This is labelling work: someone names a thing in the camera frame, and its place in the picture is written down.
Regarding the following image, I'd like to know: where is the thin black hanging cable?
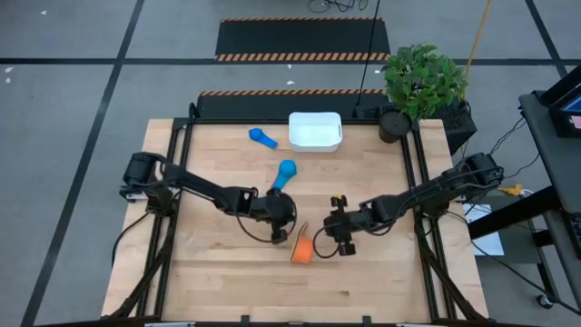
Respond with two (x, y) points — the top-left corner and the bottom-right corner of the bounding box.
(355, 0), (381, 109)

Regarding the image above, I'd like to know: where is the black table frame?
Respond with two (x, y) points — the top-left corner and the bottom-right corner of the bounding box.
(102, 102), (490, 324)

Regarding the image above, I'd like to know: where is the orange measuring cup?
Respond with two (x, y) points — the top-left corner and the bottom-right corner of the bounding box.
(290, 221), (315, 265)

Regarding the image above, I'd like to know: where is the green leafy plant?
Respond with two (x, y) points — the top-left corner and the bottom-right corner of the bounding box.
(380, 43), (469, 122)

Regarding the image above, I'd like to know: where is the black side desk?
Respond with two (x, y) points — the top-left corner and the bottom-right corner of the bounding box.
(467, 90), (581, 319)

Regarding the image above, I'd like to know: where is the long striped black floor mat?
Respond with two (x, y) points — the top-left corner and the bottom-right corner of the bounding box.
(214, 16), (391, 64)

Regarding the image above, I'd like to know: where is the light blue measuring cup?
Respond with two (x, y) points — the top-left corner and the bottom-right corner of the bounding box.
(271, 159), (299, 192)

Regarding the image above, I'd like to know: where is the white paper sheet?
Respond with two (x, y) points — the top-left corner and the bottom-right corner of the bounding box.
(462, 203), (506, 258)

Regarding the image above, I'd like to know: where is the laptop computer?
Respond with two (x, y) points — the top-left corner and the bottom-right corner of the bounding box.
(539, 65), (581, 140)

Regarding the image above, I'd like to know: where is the white plastic basket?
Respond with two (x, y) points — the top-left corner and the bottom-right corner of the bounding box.
(288, 111), (343, 154)

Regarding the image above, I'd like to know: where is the yellow cable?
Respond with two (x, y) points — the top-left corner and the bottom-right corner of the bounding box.
(460, 0), (494, 167)

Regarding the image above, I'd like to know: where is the small blue measuring cup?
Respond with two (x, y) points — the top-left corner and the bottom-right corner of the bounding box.
(248, 127), (280, 150)

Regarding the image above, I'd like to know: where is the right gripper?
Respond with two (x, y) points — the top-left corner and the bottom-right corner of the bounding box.
(322, 194), (377, 257)

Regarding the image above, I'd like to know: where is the black plant pot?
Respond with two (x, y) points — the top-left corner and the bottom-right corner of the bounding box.
(378, 108), (413, 144)

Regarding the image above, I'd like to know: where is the coiled black floor cable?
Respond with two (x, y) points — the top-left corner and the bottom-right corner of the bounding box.
(308, 0), (369, 14)

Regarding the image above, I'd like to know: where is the short striped black floor mat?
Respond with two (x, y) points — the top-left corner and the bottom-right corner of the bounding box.
(195, 88), (391, 121)

